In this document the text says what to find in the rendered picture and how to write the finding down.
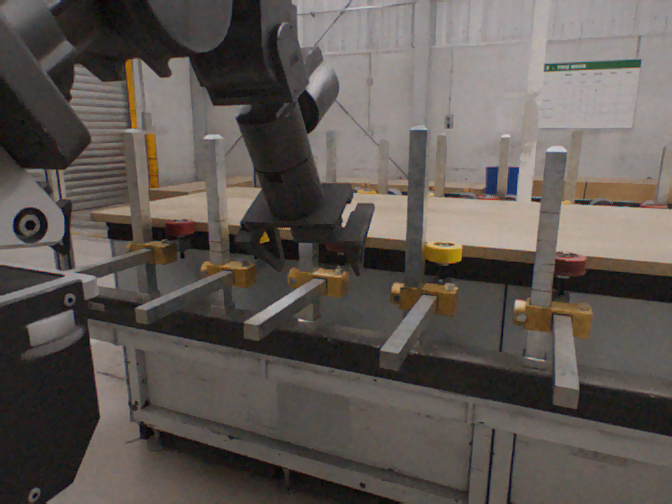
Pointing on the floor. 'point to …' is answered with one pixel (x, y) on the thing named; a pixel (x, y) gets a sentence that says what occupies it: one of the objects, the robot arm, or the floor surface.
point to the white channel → (532, 99)
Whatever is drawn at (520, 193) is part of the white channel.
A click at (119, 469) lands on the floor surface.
